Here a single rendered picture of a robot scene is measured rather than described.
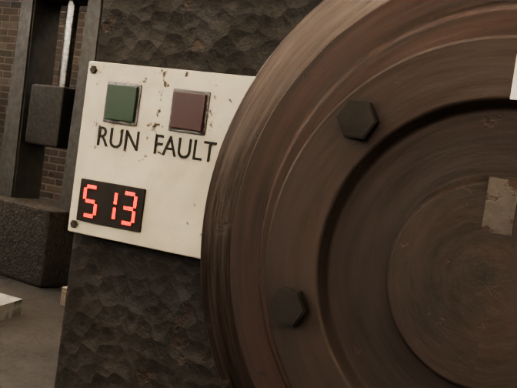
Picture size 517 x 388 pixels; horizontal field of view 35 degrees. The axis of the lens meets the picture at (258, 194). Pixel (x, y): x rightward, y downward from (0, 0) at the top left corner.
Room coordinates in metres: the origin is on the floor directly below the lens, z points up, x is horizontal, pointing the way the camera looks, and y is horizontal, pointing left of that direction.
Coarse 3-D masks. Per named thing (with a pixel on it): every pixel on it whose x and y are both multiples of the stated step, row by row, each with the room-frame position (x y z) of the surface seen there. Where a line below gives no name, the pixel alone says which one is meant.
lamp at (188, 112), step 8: (176, 96) 0.79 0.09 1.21; (184, 96) 0.79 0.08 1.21; (192, 96) 0.78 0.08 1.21; (200, 96) 0.78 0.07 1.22; (176, 104) 0.79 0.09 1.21; (184, 104) 0.79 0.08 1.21; (192, 104) 0.78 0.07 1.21; (200, 104) 0.78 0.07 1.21; (176, 112) 0.79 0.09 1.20; (184, 112) 0.79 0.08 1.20; (192, 112) 0.78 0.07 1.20; (200, 112) 0.78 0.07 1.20; (176, 120) 0.79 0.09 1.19; (184, 120) 0.79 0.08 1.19; (192, 120) 0.78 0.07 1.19; (200, 120) 0.78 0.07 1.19; (176, 128) 0.79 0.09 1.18; (184, 128) 0.79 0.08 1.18; (192, 128) 0.78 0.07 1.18; (200, 128) 0.78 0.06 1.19
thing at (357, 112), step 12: (348, 108) 0.48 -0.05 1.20; (360, 108) 0.48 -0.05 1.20; (372, 108) 0.48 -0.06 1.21; (348, 120) 0.48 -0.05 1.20; (360, 120) 0.48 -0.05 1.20; (372, 120) 0.47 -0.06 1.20; (348, 132) 0.48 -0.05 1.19; (360, 132) 0.48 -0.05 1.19; (288, 288) 0.50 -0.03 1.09; (276, 300) 0.49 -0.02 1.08; (288, 300) 0.49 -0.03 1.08; (300, 300) 0.49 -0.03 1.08; (276, 312) 0.49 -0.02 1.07; (288, 312) 0.49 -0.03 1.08; (300, 312) 0.49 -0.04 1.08; (288, 324) 0.49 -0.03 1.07
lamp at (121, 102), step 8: (112, 88) 0.83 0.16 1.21; (120, 88) 0.82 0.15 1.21; (128, 88) 0.82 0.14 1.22; (136, 88) 0.81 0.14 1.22; (112, 96) 0.83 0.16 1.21; (120, 96) 0.82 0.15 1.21; (128, 96) 0.82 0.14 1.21; (136, 96) 0.81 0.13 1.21; (112, 104) 0.82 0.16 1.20; (120, 104) 0.82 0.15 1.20; (128, 104) 0.82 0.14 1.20; (112, 112) 0.82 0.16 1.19; (120, 112) 0.82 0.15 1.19; (128, 112) 0.82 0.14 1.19; (120, 120) 0.82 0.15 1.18; (128, 120) 0.82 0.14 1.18
